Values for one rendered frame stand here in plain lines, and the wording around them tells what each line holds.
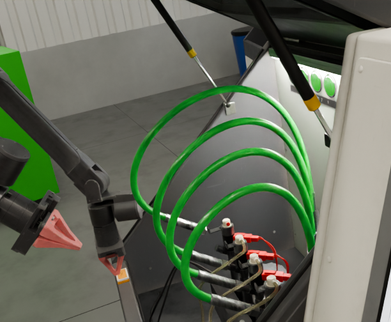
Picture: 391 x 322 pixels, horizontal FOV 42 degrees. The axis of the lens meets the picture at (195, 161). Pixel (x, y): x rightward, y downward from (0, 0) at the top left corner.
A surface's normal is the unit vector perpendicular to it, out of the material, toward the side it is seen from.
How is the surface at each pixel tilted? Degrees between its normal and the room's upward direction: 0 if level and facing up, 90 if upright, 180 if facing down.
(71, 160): 69
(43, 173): 90
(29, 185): 90
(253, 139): 90
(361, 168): 76
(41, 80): 90
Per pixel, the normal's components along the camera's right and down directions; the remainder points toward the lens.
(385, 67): -0.96, 0.01
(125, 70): 0.36, 0.28
